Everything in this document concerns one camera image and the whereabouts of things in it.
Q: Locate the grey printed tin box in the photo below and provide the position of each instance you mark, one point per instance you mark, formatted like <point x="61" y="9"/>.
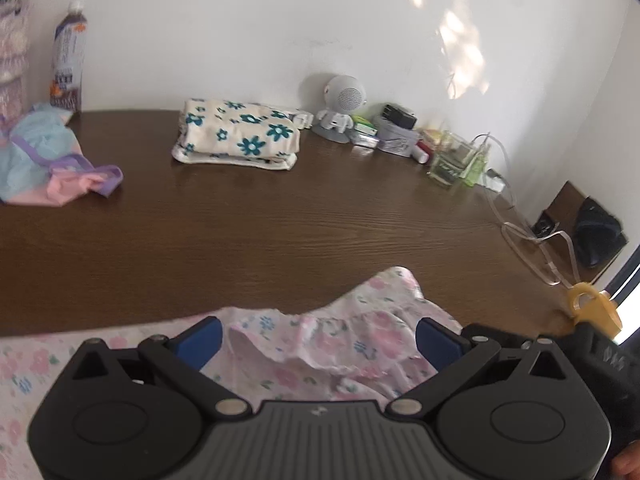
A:
<point x="393" y="139"/>

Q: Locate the folded cream blue-flower cloth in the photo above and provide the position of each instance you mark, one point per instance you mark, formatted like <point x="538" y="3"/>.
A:
<point x="223" y="132"/>

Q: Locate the purple textured vase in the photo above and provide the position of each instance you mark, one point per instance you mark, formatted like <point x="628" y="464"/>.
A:
<point x="13" y="59"/>

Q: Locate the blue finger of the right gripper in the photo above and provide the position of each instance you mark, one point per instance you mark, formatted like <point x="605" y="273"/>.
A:
<point x="505" y="339"/>

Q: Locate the blue pink purple garment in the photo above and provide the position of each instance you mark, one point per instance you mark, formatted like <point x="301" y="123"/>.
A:
<point x="42" y="163"/>

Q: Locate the yellow mug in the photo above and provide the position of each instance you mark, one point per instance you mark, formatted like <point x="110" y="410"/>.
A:
<point x="596" y="307"/>

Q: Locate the white power adapter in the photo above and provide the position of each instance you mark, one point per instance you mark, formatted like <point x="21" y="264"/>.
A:
<point x="492" y="181"/>

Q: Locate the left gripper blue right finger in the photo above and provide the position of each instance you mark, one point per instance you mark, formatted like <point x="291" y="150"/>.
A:
<point x="457" y="360"/>

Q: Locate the clear drinking glass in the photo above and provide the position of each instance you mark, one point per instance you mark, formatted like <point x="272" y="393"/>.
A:
<point x="451" y="159"/>

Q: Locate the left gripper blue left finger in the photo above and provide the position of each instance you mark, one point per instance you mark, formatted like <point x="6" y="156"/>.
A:
<point x="178" y="362"/>

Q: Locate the white letter ornament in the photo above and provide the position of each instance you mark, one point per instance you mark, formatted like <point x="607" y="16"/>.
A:
<point x="302" y="119"/>

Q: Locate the right hand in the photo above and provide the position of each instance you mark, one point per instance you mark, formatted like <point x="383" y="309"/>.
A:
<point x="626" y="465"/>

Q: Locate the brown wooden chair back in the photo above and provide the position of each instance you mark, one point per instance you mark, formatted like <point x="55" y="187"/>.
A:
<point x="560" y="215"/>

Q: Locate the oolong tea bottle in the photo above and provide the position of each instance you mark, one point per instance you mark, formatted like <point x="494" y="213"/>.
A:
<point x="68" y="59"/>

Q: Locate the green spray bottle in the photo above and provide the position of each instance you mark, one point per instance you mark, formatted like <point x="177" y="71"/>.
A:
<point x="477" y="166"/>

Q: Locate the black bag on chair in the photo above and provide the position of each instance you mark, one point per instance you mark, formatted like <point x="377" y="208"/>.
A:
<point x="597" y="235"/>

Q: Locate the white robot figure speaker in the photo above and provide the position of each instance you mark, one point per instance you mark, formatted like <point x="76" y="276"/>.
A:
<point x="343" y="95"/>

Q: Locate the pink floral child dress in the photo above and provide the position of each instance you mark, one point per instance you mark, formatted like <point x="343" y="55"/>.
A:
<point x="360" y="347"/>

